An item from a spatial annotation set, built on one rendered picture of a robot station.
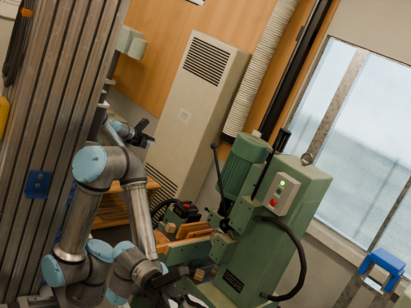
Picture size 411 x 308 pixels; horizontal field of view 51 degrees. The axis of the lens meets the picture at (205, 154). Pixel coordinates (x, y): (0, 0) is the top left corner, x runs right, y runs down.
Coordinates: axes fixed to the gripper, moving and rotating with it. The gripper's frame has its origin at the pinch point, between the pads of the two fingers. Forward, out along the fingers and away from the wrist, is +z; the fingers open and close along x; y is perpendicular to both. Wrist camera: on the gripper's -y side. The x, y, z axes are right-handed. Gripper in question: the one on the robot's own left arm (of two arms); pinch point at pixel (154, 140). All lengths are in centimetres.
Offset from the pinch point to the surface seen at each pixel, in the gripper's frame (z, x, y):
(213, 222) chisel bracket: 4, 53, 34
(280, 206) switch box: -18, 95, 17
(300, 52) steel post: 96, 26, -102
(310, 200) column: -5, 102, 10
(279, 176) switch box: -21, 93, 5
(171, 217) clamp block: -0.8, 29.7, 38.6
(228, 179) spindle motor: -7, 61, 11
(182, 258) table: -11, 51, 54
